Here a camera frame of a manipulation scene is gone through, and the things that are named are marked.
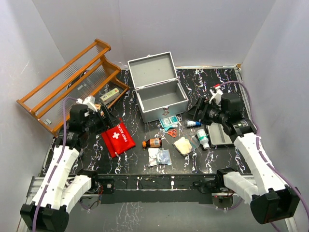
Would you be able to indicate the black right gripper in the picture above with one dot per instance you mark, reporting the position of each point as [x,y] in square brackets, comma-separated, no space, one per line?
[201,104]

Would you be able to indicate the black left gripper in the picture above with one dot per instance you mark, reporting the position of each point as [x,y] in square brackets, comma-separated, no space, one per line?
[108,121]

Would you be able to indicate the red first aid pouch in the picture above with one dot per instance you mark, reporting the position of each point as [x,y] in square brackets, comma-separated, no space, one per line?
[118,140]

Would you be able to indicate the grey plastic tray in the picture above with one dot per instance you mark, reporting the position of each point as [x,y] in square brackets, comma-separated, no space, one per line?
[217,135]

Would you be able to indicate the bag of gauze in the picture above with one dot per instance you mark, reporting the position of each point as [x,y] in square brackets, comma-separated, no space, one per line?
[186,145]

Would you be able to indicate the brown medicine bottle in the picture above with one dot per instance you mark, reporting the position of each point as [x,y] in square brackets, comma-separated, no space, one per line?
[152,143]

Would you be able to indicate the clear bag of plasters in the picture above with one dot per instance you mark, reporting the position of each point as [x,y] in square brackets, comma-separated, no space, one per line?
[158,156]

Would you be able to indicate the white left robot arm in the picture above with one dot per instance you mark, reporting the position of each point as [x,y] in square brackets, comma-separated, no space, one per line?
[50,208]

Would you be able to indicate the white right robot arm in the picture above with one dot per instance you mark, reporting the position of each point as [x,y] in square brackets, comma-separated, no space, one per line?
[270,198]

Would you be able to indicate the white medicine box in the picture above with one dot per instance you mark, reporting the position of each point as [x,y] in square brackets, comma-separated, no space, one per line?
[110,96]

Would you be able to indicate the silver metal medicine case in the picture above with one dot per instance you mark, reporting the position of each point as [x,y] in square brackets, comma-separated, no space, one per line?
[158,89]

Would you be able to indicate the blue white tube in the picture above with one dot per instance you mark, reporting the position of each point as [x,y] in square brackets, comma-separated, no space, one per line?
[193,124]

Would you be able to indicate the white green-label bottle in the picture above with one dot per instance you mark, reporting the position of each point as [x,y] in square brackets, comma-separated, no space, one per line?
[203,139]

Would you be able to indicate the wooden shelf rack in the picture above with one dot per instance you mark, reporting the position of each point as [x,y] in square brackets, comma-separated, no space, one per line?
[85,75]

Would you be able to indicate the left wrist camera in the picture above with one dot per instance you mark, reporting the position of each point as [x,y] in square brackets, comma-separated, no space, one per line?
[90,102]

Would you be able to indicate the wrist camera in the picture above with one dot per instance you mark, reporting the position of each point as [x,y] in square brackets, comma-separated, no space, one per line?
[216,95]
[90,102]

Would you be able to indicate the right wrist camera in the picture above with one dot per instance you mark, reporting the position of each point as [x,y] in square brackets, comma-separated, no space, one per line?
[216,95]

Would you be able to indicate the orange handled scissors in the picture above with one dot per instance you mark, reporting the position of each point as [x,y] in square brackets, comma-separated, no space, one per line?
[172,133]

